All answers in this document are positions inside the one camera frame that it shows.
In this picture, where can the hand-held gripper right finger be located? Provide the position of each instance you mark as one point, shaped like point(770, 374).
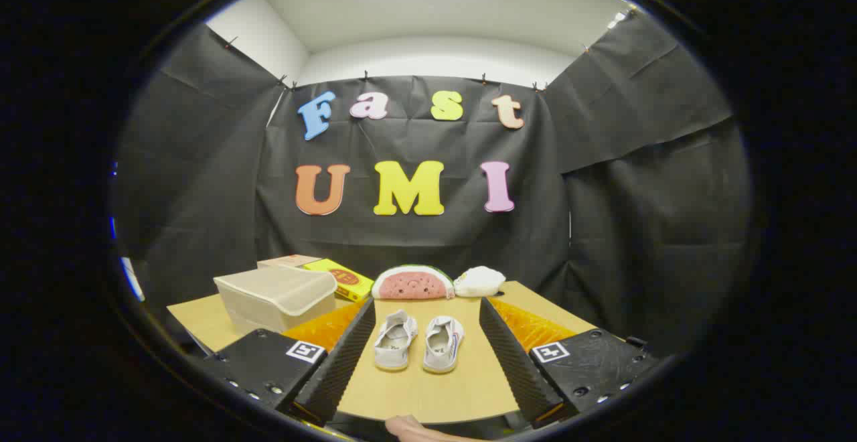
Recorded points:
point(512, 361)

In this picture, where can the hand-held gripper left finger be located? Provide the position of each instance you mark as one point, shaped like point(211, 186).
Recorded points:
point(341, 361)

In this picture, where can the white canvas shoe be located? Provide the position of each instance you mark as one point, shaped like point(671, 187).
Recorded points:
point(442, 348)
point(395, 345)

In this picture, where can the beige translucent storage box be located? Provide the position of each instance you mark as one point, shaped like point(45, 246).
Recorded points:
point(274, 298)

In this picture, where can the yellow book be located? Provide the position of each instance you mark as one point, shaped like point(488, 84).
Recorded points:
point(345, 278)

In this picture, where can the white plush toy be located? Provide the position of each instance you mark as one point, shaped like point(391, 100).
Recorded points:
point(479, 281)

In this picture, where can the watermelon slice plush toy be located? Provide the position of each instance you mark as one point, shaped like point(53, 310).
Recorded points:
point(412, 284)

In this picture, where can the beige book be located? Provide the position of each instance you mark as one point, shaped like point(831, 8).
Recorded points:
point(288, 261)

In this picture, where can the black backdrop cloth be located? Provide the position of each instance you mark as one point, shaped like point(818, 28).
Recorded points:
point(602, 228)

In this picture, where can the white flat side table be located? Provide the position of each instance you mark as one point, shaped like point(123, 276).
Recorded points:
point(132, 280)

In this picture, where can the small ceiling light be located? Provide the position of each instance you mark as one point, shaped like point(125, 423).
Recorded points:
point(616, 20)

